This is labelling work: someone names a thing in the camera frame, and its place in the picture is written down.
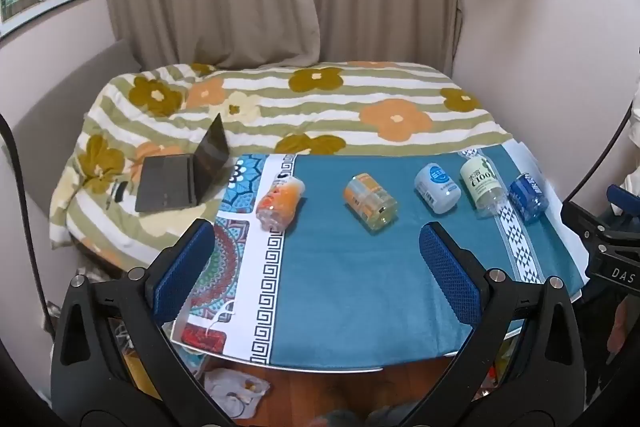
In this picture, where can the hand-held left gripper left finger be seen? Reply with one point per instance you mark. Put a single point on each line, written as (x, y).
(184, 268)

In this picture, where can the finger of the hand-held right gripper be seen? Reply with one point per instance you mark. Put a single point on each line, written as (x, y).
(622, 198)

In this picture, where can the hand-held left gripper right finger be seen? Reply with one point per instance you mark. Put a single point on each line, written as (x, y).
(449, 268)

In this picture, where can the white blue label cup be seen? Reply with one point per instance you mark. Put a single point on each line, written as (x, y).
(437, 188)

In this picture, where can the pale green label cup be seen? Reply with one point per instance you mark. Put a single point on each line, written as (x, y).
(481, 184)

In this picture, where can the dark blue label cup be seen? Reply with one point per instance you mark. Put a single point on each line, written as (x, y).
(528, 197)

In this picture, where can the orange yellow label cup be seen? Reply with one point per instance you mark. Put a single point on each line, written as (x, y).
(370, 202)

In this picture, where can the orange peach label cup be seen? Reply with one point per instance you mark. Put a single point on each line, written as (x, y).
(279, 204)

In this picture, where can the person's right hand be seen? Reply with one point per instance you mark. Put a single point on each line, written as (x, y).
(621, 324)

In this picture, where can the grey tablet with keyboard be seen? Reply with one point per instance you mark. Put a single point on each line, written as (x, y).
(167, 184)

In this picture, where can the teal patterned tablecloth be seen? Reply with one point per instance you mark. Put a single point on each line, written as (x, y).
(360, 287)

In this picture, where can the small black device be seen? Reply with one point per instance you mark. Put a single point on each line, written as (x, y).
(120, 192)

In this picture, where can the black pen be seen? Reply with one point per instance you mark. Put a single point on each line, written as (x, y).
(111, 196)

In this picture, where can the white crumpled bag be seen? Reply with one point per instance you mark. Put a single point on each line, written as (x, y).
(235, 389)

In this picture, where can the floral striped blanket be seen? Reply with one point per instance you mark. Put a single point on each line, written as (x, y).
(320, 112)

